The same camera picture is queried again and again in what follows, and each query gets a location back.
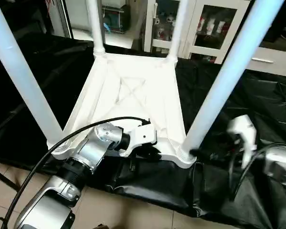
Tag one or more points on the white plastic table top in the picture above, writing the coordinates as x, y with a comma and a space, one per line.
133, 109

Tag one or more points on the white plastic table leg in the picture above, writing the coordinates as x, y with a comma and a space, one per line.
19, 67
96, 24
229, 76
178, 28

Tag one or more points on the black work mat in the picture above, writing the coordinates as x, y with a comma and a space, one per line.
257, 100

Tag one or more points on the white drawer unit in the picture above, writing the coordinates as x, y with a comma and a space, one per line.
276, 64

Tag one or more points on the white glass door cabinet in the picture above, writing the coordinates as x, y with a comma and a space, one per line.
150, 28

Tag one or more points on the storage rack with items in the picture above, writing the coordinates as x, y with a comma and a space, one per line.
114, 16

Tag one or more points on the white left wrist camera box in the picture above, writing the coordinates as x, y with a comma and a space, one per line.
145, 134

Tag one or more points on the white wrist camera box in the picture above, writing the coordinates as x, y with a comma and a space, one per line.
145, 134
243, 129

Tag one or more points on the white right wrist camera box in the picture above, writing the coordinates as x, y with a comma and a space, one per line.
243, 129

